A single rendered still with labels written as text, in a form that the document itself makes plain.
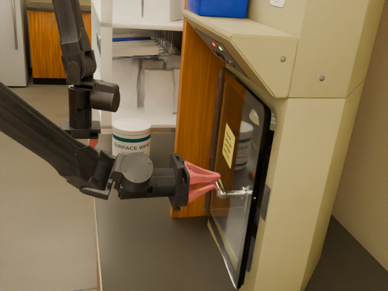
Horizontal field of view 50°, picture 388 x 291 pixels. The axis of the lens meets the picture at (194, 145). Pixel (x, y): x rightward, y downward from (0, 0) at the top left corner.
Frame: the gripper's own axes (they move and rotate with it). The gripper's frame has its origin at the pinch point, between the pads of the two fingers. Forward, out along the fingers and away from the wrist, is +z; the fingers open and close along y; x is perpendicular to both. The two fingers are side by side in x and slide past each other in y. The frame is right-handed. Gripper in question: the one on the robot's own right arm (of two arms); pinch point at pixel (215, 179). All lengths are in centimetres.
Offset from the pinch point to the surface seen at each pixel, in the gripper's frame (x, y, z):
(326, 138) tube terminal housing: -11.5, 13.5, 15.8
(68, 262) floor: 128, -120, -34
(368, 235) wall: 8, -25, 50
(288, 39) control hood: -11.5, 30.6, 5.1
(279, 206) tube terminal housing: -11.4, -0.2, 8.9
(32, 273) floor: 122, -120, -53
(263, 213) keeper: -10.2, -2.3, 6.6
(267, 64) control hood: -11.5, 26.6, 2.1
